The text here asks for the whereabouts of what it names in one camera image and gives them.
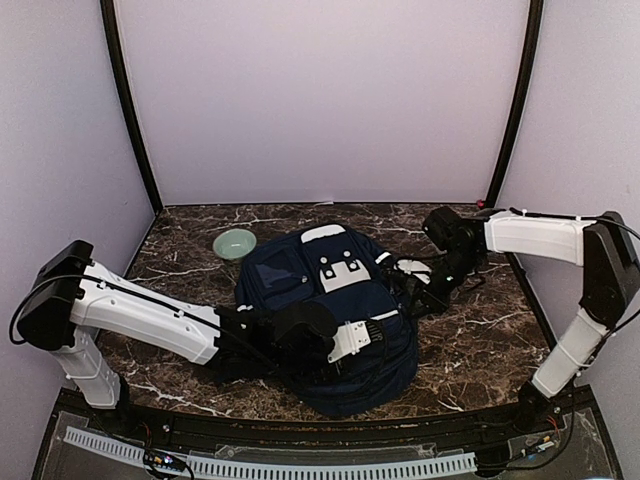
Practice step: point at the pale green bowl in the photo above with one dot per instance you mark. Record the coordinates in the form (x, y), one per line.
(234, 244)

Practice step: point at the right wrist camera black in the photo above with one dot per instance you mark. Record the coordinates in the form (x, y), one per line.
(441, 225)

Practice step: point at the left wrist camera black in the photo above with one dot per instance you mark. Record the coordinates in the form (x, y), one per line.
(303, 323)

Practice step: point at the navy blue student backpack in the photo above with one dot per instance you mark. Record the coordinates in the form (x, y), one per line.
(345, 270)

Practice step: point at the small circuit board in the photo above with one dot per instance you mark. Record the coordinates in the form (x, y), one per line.
(157, 460)

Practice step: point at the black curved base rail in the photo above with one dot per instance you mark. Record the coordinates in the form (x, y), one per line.
(483, 429)

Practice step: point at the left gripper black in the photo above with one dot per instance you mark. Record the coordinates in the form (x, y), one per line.
(323, 379)

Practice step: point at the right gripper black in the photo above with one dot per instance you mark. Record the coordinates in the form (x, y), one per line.
(435, 302)

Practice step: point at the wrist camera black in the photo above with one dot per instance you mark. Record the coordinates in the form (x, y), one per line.
(303, 323)
(441, 225)

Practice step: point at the right black frame post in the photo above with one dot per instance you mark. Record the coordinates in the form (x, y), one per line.
(519, 98)

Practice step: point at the grey slotted cable duct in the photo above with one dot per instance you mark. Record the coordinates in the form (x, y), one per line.
(267, 464)

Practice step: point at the left black frame post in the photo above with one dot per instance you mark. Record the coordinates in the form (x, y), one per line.
(126, 101)

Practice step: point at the black frame post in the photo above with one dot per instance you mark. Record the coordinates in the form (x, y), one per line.
(126, 101)
(519, 98)

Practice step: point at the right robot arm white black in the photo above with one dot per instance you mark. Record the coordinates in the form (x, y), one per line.
(582, 272)

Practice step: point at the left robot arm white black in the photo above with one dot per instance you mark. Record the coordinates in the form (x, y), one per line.
(73, 295)

